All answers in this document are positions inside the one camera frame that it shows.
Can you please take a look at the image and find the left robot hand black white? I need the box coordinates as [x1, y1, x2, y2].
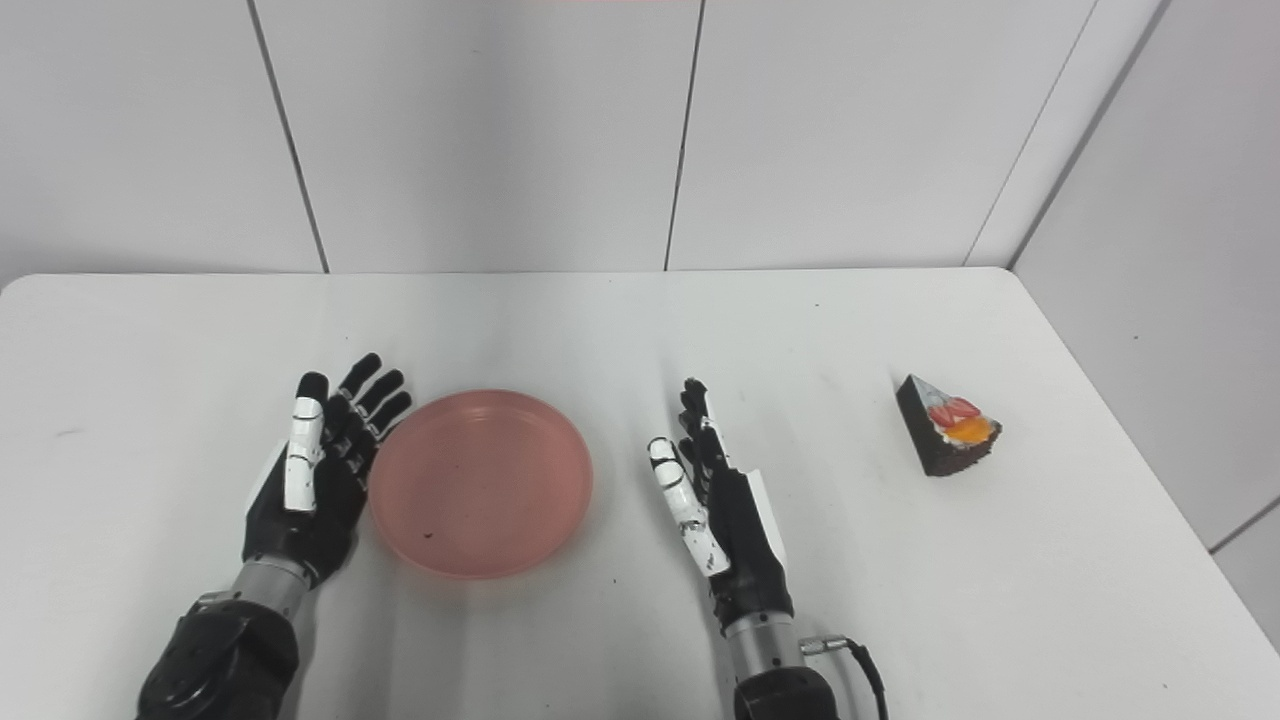
[241, 352, 414, 589]

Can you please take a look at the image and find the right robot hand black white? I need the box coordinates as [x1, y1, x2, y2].
[646, 377, 796, 635]

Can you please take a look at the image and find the pink plate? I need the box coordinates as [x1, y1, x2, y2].
[368, 390, 595, 581]

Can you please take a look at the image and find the chocolate cake slice with fruit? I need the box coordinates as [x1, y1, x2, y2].
[895, 374, 1003, 478]

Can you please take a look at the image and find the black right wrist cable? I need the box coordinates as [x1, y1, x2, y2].
[799, 636, 889, 720]

